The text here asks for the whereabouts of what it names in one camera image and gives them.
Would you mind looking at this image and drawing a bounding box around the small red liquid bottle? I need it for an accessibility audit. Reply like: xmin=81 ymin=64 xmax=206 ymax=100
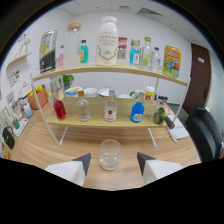
xmin=53 ymin=91 xmax=68 ymax=121

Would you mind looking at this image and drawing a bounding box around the green glass cup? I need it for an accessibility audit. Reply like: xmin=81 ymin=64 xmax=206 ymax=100
xmin=12 ymin=117 xmax=21 ymax=130

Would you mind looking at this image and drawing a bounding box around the blue white gradient cup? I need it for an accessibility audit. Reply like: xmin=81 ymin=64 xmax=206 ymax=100
xmin=23 ymin=102 xmax=34 ymax=119

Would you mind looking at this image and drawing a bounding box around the clear glass tumbler with ice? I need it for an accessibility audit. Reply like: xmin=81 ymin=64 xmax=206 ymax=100
xmin=98 ymin=138 xmax=123 ymax=171

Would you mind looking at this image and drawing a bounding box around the glass jar of limes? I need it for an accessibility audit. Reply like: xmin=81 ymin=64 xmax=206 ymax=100
xmin=152 ymin=105 xmax=176 ymax=130

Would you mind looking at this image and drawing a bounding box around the blue liquid bottle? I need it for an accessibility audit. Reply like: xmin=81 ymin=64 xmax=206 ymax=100
xmin=129 ymin=92 xmax=146 ymax=124

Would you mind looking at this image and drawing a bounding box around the black sofa chair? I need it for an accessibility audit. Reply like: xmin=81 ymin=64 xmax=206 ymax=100
xmin=184 ymin=105 xmax=224 ymax=163

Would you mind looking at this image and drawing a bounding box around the orange patterned paper sheet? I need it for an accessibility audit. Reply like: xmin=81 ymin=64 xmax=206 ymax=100
xmin=162 ymin=103 xmax=176 ymax=118

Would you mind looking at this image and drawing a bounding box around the white tray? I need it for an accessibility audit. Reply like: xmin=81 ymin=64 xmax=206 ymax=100
xmin=12 ymin=117 xmax=30 ymax=138

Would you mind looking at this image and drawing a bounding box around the yellow box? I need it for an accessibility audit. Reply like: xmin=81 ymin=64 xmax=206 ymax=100
xmin=2 ymin=146 xmax=11 ymax=160

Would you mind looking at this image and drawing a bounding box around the clear bottle red white label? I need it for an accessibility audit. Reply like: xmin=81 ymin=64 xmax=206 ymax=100
xmin=103 ymin=89 xmax=119 ymax=123

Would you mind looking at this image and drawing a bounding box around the black kettle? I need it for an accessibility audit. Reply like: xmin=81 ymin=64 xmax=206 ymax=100
xmin=1 ymin=125 xmax=16 ymax=150

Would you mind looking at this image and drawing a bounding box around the yellow tub white lid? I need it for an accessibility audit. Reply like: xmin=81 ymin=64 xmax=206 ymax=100
xmin=145 ymin=85 xmax=156 ymax=101

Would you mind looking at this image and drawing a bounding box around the green white mug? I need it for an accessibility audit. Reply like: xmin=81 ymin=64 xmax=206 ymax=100
xmin=129 ymin=89 xmax=146 ymax=100

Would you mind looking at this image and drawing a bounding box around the orange storage basket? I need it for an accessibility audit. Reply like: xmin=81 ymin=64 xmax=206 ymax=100
xmin=27 ymin=87 xmax=49 ymax=111

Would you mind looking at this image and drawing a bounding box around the blue patterned bowl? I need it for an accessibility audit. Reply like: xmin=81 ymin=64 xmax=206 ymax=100
xmin=65 ymin=86 xmax=84 ymax=98

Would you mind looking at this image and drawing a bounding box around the white flat dish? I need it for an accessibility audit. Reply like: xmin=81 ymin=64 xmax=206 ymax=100
xmin=116 ymin=93 xmax=134 ymax=100

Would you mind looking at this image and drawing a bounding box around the plain white bowl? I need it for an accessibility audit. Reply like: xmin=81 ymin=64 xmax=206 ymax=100
xmin=83 ymin=87 xmax=98 ymax=98

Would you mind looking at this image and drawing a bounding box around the red patterned bowl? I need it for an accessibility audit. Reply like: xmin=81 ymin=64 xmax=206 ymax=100
xmin=97 ymin=87 xmax=118 ymax=98

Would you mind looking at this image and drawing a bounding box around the green potted plant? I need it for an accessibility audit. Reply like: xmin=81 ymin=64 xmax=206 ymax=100
xmin=58 ymin=73 xmax=75 ymax=91

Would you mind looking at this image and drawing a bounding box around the brown wooden door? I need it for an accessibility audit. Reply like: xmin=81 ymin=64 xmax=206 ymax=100
xmin=182 ymin=43 xmax=212 ymax=116

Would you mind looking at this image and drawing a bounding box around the small pink bottle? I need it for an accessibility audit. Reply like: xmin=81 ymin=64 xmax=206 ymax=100
xmin=57 ymin=44 xmax=65 ymax=69

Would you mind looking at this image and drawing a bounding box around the light blue gin bottle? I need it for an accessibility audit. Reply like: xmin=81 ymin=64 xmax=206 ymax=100
xmin=129 ymin=40 xmax=141 ymax=67

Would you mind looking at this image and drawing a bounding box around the small teal bottle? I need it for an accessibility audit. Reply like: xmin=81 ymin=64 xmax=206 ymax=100
xmin=79 ymin=39 xmax=89 ymax=65

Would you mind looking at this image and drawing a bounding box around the tall clear jar cork lid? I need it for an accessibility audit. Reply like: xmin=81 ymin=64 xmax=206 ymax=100
xmin=63 ymin=21 xmax=83 ymax=69

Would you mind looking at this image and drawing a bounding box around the large white milk bottle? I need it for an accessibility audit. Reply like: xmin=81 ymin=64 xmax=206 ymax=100
xmin=95 ymin=15 xmax=120 ymax=66

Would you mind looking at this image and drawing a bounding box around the white figurine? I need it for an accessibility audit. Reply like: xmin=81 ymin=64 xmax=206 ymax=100
xmin=18 ymin=34 xmax=32 ymax=56

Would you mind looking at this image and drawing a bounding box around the ceiling air vent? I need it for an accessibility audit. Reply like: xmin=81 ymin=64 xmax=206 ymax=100
xmin=137 ymin=7 xmax=164 ymax=18

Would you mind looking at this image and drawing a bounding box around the white picture frame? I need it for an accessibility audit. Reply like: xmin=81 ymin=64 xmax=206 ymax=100
xmin=9 ymin=99 xmax=24 ymax=121

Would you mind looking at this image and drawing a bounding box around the wooden two-tier white-frame shelf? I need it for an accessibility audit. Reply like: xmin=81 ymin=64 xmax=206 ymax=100
xmin=30 ymin=62 xmax=192 ymax=149

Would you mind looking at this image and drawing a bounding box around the wall sticker cluster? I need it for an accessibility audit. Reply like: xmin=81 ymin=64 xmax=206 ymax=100
xmin=8 ymin=70 xmax=22 ymax=88

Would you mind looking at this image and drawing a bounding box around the grey paper wall sheet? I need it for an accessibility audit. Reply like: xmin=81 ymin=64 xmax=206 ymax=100
xmin=117 ymin=49 xmax=128 ymax=61

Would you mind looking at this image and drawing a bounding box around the wooden wall shelf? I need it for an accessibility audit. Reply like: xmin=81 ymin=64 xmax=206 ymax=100
xmin=6 ymin=50 xmax=33 ymax=69

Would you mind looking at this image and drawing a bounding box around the red wall poster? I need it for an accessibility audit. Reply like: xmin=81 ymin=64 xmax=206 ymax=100
xmin=118 ymin=36 xmax=129 ymax=50

